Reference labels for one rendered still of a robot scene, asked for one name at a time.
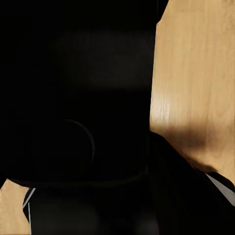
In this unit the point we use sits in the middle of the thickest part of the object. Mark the digital camera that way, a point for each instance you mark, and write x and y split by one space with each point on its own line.
75 92

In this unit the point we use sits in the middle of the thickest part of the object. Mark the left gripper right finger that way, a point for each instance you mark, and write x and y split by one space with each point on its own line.
185 204

